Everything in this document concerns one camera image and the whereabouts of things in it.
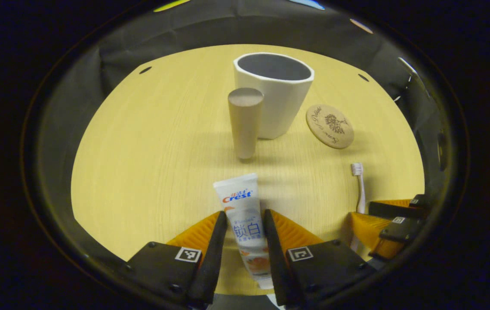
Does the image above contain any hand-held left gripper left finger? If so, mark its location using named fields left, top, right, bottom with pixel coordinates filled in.
left=125, top=211, right=228, bottom=308

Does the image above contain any pale pink toothbrush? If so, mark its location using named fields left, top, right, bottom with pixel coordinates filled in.
left=350, top=162, right=367, bottom=252

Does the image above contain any white toothpaste tube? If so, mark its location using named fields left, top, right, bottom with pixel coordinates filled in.
left=213, top=173, right=274, bottom=290

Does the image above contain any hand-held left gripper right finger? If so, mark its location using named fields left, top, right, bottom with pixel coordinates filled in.
left=263, top=209, right=376, bottom=308

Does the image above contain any light wooden desktop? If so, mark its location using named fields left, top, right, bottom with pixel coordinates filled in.
left=71, top=44, right=425, bottom=298

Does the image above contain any thin white cable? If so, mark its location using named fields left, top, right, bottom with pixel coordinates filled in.
left=393, top=75, right=413, bottom=102

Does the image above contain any round wooden coaster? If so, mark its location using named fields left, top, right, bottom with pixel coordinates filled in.
left=305, top=104, right=354, bottom=149

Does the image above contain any white cup with wooden handle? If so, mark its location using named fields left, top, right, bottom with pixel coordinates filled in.
left=228, top=53, right=315, bottom=161

